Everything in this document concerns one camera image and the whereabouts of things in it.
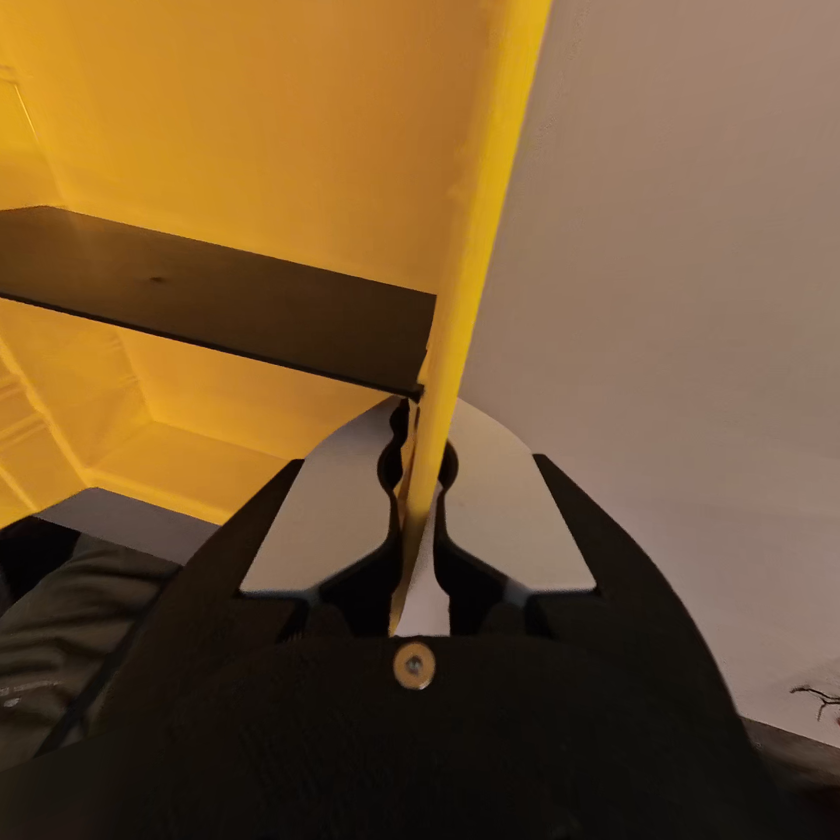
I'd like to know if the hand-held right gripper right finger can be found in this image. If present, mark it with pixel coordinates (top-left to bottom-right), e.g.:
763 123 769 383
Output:
433 397 598 636

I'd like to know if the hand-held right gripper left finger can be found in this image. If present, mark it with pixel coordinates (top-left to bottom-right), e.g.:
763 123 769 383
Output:
238 395 413 637

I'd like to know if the black shelf board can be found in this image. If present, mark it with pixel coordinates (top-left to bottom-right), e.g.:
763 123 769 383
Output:
0 205 438 403

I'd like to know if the dark twig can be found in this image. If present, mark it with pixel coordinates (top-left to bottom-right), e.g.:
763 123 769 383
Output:
789 682 840 724

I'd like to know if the person's olive trouser leg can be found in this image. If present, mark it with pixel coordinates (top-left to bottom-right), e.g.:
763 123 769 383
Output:
0 517 188 772

